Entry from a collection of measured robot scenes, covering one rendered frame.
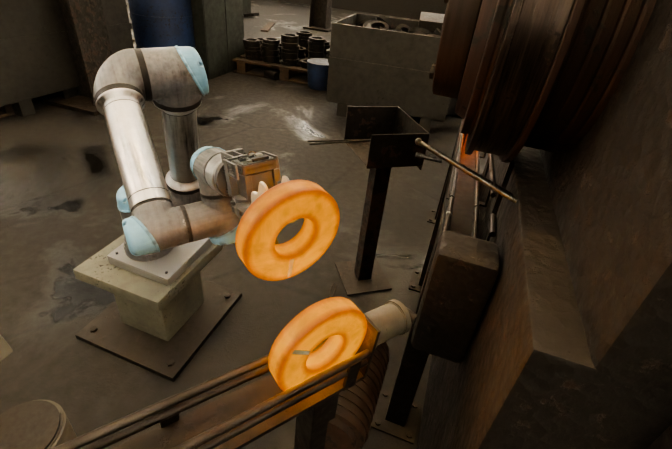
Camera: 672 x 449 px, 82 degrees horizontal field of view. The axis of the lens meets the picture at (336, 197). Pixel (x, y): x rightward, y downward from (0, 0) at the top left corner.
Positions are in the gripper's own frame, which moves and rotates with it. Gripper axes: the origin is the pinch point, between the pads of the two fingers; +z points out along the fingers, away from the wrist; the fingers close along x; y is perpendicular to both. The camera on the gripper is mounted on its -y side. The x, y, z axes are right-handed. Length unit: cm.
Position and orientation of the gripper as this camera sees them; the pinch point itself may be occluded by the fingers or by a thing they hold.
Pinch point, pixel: (290, 220)
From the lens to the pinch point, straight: 54.4
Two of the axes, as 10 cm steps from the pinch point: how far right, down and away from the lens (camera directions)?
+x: 8.1, -2.5, 5.3
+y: -0.7, -9.4, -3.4
